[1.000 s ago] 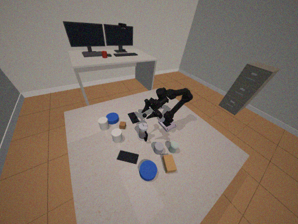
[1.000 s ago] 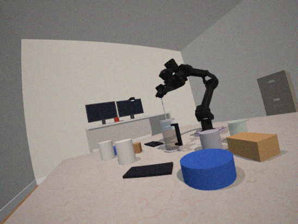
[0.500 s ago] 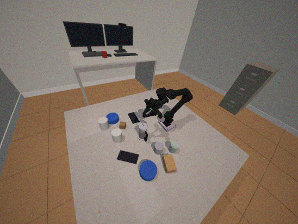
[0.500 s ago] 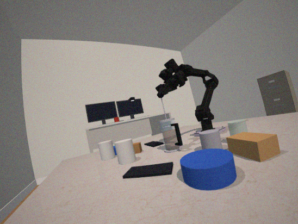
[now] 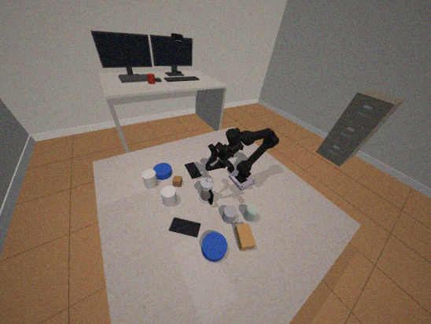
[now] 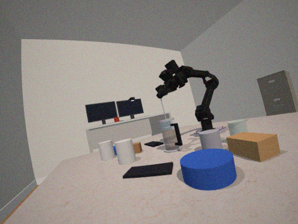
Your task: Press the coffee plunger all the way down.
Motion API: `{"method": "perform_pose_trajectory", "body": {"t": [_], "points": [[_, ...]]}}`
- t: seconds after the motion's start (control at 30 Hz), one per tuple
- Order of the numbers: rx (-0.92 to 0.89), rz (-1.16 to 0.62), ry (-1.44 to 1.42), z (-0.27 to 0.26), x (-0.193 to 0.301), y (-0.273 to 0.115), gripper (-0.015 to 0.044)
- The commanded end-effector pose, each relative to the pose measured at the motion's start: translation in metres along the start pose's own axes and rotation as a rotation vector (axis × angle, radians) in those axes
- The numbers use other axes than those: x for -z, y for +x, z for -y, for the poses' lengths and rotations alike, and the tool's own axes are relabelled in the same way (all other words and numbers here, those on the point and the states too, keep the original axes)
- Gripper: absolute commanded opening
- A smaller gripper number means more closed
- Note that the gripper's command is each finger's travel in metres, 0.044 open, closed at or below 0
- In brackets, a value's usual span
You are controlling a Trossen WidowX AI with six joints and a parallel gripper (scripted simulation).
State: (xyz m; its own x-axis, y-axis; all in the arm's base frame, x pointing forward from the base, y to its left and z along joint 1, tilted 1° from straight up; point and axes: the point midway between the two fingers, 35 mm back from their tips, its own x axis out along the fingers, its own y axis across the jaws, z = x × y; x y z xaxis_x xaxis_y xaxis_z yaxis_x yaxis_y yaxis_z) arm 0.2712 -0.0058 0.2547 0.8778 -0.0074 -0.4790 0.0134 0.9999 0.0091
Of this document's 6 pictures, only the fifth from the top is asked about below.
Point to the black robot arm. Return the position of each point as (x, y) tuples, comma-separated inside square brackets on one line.
[(234, 136)]

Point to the glass french press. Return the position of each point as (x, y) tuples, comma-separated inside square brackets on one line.
[(207, 195)]

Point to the grey cylinder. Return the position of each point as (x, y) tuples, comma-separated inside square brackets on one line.
[(229, 214), (150, 178), (168, 194)]

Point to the black flat rectangular pad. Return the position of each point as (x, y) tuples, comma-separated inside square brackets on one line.
[(184, 227), (193, 171)]

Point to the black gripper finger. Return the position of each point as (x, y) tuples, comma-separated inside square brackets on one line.
[(211, 159), (218, 165)]

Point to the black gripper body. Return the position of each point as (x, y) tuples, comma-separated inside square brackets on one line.
[(223, 158)]

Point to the blue cylinder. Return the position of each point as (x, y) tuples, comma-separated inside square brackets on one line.
[(163, 171), (214, 246)]

